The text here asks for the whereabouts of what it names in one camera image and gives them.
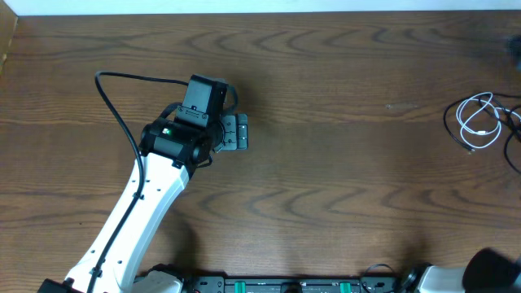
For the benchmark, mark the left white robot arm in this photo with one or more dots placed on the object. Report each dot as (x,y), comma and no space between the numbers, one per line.
(180,140)

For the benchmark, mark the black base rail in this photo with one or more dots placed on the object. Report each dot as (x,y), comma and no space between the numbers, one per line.
(285,285)

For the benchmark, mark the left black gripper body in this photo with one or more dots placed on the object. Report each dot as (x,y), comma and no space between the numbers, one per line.
(236,132)

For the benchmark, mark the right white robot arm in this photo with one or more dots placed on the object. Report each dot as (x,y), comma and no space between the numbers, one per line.
(488,271)

